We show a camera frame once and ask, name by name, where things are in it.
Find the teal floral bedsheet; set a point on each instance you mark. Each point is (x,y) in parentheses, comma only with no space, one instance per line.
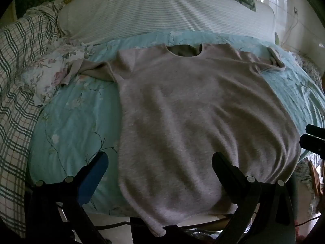
(71,132)

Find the green plaid cloth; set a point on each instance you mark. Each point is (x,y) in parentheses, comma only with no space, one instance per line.
(15,81)

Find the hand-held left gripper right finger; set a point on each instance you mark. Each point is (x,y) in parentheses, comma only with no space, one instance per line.
(224,170)

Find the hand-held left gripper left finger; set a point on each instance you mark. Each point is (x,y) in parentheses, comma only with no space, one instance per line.
(92,180)

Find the white floral cloth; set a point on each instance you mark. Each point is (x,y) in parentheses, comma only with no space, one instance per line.
(48,68)

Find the grey knit shirt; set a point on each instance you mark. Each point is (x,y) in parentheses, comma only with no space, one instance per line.
(190,122)

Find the white striped pillow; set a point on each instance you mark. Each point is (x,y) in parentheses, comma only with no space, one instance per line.
(152,10)

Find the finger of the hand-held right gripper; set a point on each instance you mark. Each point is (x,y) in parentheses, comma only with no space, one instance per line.
(311,144)
(314,131)

